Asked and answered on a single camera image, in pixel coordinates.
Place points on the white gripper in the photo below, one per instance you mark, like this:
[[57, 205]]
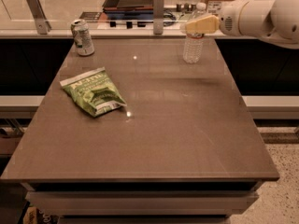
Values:
[[227, 21]]

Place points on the clear plastic water bottle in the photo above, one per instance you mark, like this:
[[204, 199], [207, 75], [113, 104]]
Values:
[[194, 42]]

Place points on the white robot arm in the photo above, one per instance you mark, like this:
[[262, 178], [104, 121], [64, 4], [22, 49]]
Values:
[[272, 21]]

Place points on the green jalapeno chip bag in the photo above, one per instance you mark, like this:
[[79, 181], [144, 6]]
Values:
[[94, 92]]

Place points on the dark open tray box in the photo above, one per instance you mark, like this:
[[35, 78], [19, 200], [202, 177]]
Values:
[[130, 0]]

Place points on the white green soda can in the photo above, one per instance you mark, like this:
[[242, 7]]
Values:
[[82, 37]]

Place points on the grey table drawer front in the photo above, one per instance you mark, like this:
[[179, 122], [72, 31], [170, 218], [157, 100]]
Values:
[[138, 203]]

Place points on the yellow printed box under table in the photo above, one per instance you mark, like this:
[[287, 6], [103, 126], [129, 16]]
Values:
[[35, 216]]

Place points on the middle metal glass bracket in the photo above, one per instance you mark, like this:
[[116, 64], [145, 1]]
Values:
[[158, 17]]

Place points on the metal glass bracket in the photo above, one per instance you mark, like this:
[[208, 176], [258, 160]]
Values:
[[158, 17], [41, 22]]

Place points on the left metal glass bracket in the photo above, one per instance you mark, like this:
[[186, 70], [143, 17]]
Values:
[[41, 22]]

